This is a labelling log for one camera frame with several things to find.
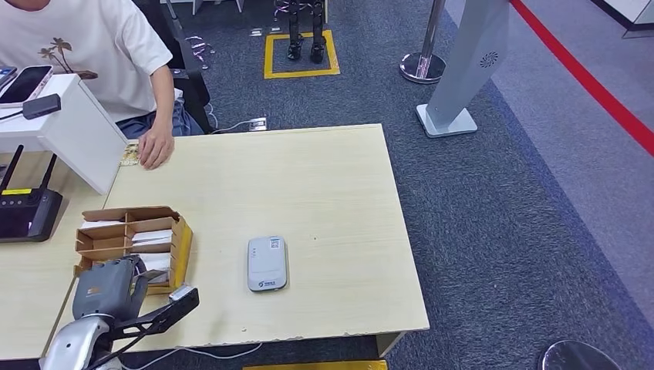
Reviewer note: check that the person's left hand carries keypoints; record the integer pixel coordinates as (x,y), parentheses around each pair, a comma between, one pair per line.
(157,145)

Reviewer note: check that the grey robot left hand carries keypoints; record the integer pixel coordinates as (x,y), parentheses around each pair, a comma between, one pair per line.
(107,291)

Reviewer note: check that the patterned ID card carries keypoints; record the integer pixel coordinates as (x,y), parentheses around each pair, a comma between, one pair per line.
(129,155)

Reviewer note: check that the white card sleeve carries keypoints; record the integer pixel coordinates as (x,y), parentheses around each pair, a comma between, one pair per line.
(153,237)
(158,261)
(102,224)

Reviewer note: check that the person's left forearm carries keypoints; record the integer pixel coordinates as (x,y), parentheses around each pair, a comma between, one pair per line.
(164,97)

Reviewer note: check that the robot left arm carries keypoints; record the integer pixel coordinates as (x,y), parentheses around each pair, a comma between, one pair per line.
(74,344)

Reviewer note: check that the person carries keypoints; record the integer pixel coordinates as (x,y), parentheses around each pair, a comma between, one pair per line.
(102,30)

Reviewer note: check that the grey card reader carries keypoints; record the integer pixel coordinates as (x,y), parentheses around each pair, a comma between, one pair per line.
(267,263)

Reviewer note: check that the black office chair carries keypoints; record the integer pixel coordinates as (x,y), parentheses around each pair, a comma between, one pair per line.
(195,92)

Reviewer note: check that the white desktop shelf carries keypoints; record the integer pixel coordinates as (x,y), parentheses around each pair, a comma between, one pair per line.
(76,138)

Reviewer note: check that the cardboard organiser box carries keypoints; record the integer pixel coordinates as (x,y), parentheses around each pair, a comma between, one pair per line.
(181,250)

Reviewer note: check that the metal floor socket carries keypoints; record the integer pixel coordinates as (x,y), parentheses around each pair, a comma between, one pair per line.
(258,124)

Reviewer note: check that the black controller with antennas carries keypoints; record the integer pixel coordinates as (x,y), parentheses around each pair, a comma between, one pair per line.
(29,214)

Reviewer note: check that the black power bank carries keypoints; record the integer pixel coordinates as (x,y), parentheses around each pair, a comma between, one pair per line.
(42,105)

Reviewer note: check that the smartphone with pink case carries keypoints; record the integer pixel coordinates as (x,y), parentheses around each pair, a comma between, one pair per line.
(24,84)

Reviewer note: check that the yellow floor tape square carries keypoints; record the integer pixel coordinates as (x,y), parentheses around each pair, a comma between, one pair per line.
(317,366)
(300,74)

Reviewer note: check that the black humanoid robot legs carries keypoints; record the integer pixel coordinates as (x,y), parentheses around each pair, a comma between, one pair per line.
(294,25)

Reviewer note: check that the pale desk leg panel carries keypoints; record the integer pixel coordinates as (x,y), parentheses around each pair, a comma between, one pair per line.
(388,344)

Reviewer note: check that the grey kiosk stand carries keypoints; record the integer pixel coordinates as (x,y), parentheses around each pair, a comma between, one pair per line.
(469,61)

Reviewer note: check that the chrome stanchion base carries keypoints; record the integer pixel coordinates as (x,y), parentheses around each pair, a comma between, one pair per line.
(577,357)

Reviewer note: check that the white cabinet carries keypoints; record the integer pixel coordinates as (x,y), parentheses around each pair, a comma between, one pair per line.
(633,10)

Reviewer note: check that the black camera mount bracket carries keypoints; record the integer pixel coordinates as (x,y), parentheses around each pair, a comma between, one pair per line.
(173,312)

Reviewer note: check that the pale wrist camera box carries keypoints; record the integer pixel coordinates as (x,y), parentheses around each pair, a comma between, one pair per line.
(181,293)

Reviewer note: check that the white table frame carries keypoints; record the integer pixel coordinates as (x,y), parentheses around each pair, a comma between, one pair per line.
(195,6)

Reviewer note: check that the chrome stanchion post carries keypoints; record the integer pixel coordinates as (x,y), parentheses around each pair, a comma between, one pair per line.
(422,69)

